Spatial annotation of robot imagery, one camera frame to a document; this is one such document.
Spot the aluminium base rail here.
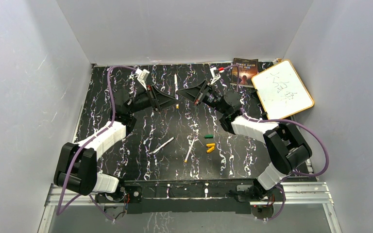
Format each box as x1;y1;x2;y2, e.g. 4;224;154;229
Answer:
38;177;341;233

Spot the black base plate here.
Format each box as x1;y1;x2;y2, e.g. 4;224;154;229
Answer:
94;179;286;216

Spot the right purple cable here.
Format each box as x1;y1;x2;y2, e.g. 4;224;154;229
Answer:
219;64;330;221

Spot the dark book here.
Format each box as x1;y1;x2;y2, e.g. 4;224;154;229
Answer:
230;58;258;87

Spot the purple cable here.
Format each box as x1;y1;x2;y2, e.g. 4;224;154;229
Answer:
55;66;139;222
219;64;330;221

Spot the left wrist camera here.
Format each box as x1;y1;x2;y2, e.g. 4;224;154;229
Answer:
135;68;150;90

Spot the whiteboard with wooden frame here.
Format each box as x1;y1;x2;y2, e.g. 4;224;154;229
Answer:
252;60;314;119

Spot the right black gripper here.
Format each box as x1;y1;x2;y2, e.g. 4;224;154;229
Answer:
177;79;228;116

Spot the orange-yellow pen cap lower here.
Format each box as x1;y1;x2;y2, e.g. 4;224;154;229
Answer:
206;147;215;153

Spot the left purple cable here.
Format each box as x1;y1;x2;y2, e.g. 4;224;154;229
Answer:
55;66;139;222

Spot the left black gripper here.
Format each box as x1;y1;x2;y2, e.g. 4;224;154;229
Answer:
128;84;180;116

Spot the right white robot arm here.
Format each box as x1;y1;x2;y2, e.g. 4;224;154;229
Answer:
176;81;312;201

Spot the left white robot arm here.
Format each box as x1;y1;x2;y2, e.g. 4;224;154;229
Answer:
53;85;178;202

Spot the white marker pen yellow end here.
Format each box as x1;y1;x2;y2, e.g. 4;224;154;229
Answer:
184;138;196;163

